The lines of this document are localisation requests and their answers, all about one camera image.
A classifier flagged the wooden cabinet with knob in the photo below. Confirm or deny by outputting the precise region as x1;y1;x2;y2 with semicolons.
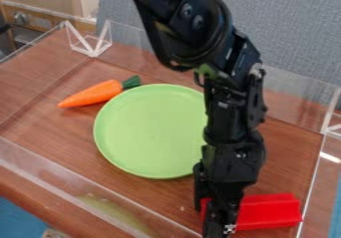
0;0;96;62

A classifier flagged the clear acrylic tray enclosure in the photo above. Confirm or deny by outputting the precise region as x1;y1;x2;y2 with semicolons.
0;23;341;238

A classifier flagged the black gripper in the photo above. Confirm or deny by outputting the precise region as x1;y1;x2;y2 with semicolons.
193;130;266;238

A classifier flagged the red plastic block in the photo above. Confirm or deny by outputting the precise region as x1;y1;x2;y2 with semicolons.
198;192;304;232

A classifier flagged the green round plate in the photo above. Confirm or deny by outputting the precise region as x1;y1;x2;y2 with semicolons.
94;84;206;179

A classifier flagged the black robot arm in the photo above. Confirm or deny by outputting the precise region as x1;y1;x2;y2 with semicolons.
133;0;268;238

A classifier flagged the orange toy carrot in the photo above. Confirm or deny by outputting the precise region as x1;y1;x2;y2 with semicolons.
58;76;142;108

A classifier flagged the clear acrylic triangle bracket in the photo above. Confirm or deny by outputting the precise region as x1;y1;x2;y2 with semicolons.
66;21;112;58

